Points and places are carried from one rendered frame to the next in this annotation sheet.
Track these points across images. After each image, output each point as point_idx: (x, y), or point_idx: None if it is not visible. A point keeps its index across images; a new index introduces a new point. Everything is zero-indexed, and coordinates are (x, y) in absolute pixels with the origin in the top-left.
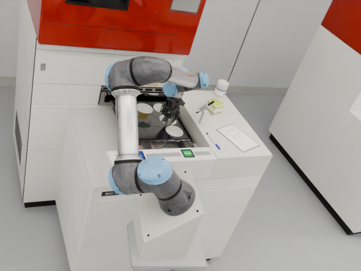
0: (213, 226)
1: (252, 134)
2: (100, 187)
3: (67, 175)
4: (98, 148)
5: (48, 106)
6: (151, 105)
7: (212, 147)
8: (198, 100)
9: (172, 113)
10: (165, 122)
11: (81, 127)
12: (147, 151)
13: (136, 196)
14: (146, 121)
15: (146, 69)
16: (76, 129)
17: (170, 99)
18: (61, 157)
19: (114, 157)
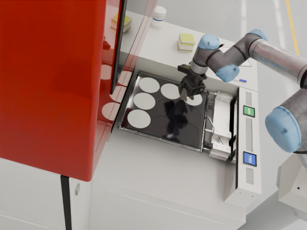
0: None
1: (225, 42)
2: (245, 215)
3: (131, 222)
4: (181, 184)
5: (82, 205)
6: (140, 90)
7: (241, 85)
8: (162, 47)
9: (204, 88)
10: (181, 97)
11: (137, 183)
12: (243, 146)
13: (295, 192)
14: (170, 112)
15: None
16: (140, 192)
17: (203, 78)
18: (89, 213)
19: (250, 185)
